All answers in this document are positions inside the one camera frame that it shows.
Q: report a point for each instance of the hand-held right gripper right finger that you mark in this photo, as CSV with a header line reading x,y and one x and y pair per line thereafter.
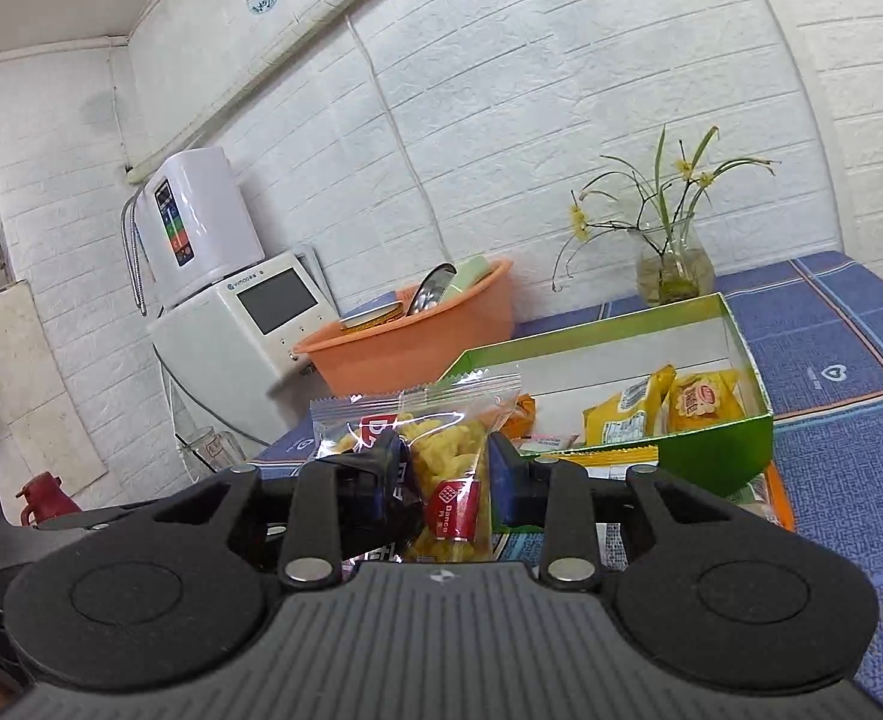
x,y
503,476

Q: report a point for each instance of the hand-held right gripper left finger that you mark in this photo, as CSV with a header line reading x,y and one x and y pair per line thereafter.
x,y
390,465

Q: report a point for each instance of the clear packet of yellow puffs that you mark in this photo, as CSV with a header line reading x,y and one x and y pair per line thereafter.
x,y
340,427
445,457

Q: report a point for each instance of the green cardboard box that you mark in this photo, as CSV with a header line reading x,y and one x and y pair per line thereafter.
x,y
711,457

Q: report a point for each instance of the white and pink snack packet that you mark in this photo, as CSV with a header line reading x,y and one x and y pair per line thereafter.
x,y
554,444

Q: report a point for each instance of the orange snack packet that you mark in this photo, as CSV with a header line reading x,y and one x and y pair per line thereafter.
x,y
524,416

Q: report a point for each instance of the orange plastic basin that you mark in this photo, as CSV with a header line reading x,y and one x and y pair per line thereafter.
x,y
419,352

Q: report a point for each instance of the yellow snack packet blue label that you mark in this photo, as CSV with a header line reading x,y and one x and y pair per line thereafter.
x,y
625,412

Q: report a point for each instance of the clear glass mug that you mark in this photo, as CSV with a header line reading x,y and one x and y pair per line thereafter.
x,y
213,450

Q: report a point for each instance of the metal lid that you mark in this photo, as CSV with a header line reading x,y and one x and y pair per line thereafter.
x,y
430,289

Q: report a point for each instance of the white appliance with screen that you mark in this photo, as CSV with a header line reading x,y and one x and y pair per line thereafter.
x,y
224,367

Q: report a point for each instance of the pale green plastic board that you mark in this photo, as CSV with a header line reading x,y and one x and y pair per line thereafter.
x,y
468,277

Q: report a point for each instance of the yellow snack packet red label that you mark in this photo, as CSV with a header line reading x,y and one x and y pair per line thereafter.
x,y
700,401

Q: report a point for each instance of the glass vase with yellow flowers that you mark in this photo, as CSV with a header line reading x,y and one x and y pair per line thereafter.
x,y
674,266

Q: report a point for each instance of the orange flat tray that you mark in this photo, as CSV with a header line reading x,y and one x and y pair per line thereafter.
x,y
775,499

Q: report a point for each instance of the white water purifier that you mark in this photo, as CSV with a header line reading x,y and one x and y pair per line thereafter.
x,y
205,225

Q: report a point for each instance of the blue checkered tablecloth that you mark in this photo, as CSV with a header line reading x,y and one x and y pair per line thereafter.
x,y
846,405

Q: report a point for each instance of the red kettle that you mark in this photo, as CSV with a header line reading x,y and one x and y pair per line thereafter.
x,y
36,499

